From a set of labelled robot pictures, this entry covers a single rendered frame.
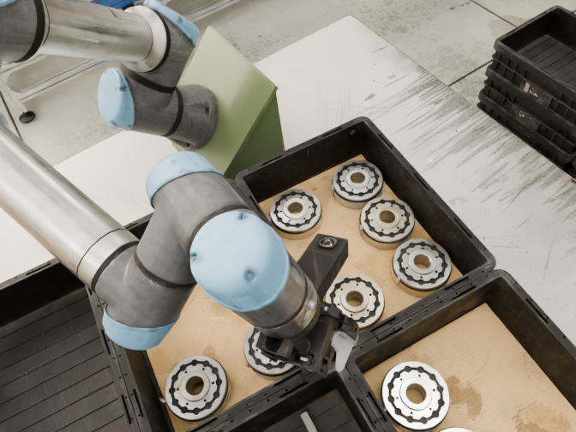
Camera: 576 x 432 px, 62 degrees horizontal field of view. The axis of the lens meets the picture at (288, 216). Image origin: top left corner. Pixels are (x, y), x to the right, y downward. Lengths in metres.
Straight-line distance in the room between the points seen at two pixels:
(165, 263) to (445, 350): 0.53
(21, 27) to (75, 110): 2.05
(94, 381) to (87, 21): 0.59
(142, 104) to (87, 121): 1.64
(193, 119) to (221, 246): 0.72
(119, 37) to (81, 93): 1.97
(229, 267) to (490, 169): 0.95
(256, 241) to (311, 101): 1.02
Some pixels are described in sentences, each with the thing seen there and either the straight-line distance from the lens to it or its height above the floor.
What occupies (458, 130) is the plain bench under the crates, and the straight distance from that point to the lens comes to 1.32.
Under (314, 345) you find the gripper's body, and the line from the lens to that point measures 0.57.
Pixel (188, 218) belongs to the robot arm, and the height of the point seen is 1.28.
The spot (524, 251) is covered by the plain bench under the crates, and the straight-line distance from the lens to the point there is 1.14.
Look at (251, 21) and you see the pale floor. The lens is 2.95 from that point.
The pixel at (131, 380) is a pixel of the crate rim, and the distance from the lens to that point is 0.80.
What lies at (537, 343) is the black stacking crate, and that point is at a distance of 0.86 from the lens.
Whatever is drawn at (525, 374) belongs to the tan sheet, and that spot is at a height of 0.83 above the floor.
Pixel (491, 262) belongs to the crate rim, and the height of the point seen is 0.93.
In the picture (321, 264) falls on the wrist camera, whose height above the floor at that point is 1.13.
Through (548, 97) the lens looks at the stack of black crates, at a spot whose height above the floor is 0.52.
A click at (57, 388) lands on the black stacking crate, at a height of 0.83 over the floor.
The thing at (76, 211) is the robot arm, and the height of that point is 1.22.
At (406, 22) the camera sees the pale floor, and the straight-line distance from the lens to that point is 2.86.
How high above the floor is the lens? 1.64
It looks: 56 degrees down
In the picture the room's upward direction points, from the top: 10 degrees counter-clockwise
